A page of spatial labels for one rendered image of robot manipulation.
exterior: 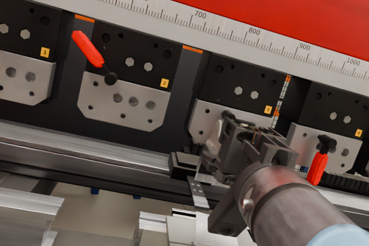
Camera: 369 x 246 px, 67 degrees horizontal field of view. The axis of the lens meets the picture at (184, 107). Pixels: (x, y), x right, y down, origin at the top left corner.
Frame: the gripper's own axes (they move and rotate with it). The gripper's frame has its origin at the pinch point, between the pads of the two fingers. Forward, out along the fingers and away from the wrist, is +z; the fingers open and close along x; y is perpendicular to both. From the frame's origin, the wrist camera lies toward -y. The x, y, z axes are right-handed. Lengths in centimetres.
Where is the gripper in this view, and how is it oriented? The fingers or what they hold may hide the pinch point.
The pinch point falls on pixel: (219, 146)
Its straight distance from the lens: 50.9
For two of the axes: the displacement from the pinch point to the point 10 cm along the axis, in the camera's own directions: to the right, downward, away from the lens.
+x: -9.6, -2.3, -1.8
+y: 2.7, -9.5, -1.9
